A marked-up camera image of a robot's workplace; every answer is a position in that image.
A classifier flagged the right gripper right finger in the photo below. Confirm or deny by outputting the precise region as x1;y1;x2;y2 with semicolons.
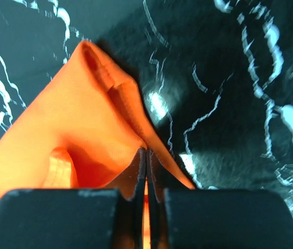
146;150;293;248

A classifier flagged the orange t shirt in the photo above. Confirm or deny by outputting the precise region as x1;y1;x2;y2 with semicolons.
0;41;193;248

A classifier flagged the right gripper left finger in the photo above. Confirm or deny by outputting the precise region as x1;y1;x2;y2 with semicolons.
0;148;146;249

